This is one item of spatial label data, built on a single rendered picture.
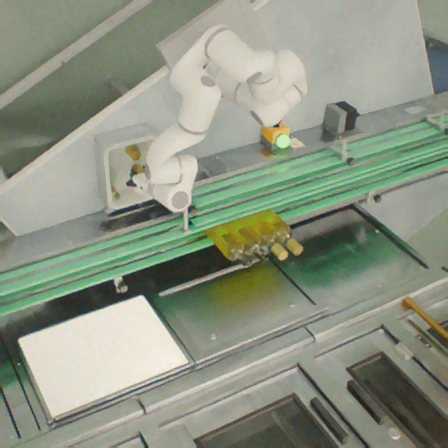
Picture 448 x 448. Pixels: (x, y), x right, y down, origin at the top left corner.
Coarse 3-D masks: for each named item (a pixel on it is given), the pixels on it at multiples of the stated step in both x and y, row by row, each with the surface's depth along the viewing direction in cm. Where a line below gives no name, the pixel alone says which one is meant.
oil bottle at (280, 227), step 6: (264, 210) 220; (270, 210) 220; (264, 216) 217; (270, 216) 217; (276, 216) 217; (270, 222) 215; (276, 222) 215; (282, 222) 215; (276, 228) 212; (282, 228) 212; (288, 228) 213; (276, 234) 212; (282, 234) 211; (288, 234) 212; (276, 240) 213
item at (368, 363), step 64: (192, 256) 230; (320, 256) 231; (384, 256) 232; (0, 320) 203; (320, 320) 202; (384, 320) 205; (0, 384) 183; (192, 384) 181; (256, 384) 187; (320, 384) 185; (384, 384) 188
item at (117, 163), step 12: (120, 144) 192; (144, 144) 205; (108, 156) 192; (120, 156) 203; (144, 156) 207; (108, 168) 194; (120, 168) 205; (108, 180) 197; (120, 180) 208; (108, 192) 199; (120, 192) 209; (132, 192) 209; (108, 204) 202; (120, 204) 204; (132, 204) 206
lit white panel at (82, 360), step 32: (96, 320) 199; (128, 320) 199; (32, 352) 188; (64, 352) 188; (96, 352) 189; (128, 352) 189; (160, 352) 189; (64, 384) 179; (96, 384) 179; (128, 384) 180
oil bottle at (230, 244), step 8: (224, 224) 213; (208, 232) 215; (216, 232) 210; (224, 232) 210; (232, 232) 210; (216, 240) 211; (224, 240) 207; (232, 240) 207; (240, 240) 207; (224, 248) 207; (232, 248) 204; (240, 248) 205; (232, 256) 205
